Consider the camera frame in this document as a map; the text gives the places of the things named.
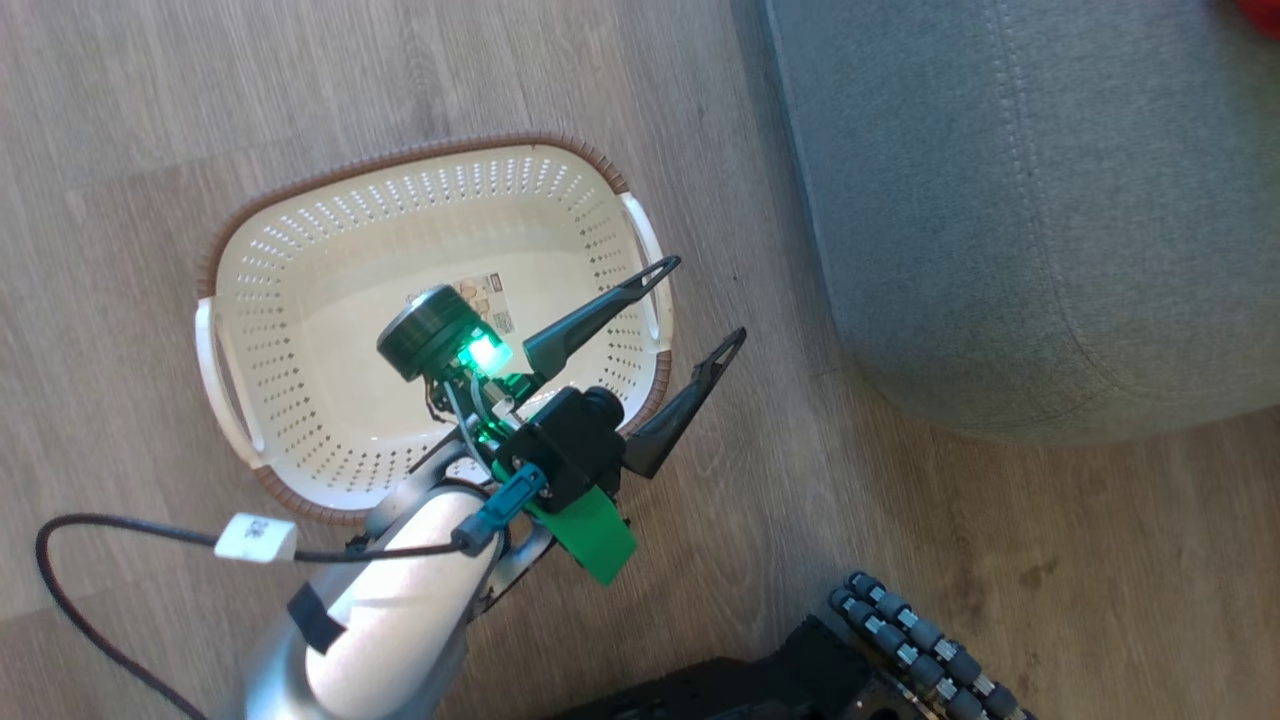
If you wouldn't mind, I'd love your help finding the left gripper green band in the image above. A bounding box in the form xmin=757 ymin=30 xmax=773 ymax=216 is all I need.
xmin=377 ymin=255 xmax=748 ymax=586

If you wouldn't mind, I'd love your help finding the red clothing item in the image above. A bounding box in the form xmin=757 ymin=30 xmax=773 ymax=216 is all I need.
xmin=1232 ymin=0 xmax=1280 ymax=39

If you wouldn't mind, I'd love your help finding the printed sticker inside basket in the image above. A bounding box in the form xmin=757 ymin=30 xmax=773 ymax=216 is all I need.
xmin=458 ymin=275 xmax=516 ymax=336

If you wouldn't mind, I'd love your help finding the cream perforated laundry basket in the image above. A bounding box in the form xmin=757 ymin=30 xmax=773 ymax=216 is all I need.
xmin=193 ymin=132 xmax=676 ymax=526

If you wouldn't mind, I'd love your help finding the black roller omni wheel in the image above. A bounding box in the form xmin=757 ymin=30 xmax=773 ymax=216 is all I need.
xmin=828 ymin=570 xmax=1036 ymax=720

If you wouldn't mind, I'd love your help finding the grey fabric sofa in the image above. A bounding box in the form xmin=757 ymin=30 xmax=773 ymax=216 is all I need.
xmin=762 ymin=0 xmax=1280 ymax=446

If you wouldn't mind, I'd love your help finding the teal left cable connector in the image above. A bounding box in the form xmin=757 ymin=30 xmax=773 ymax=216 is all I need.
xmin=452 ymin=465 xmax=549 ymax=556

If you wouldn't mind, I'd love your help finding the white left cable label tag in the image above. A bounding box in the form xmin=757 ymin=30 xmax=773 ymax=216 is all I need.
xmin=213 ymin=513 xmax=299 ymax=564

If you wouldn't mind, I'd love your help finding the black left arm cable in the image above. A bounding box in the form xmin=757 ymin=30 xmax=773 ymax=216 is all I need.
xmin=35 ymin=513 xmax=471 ymax=720

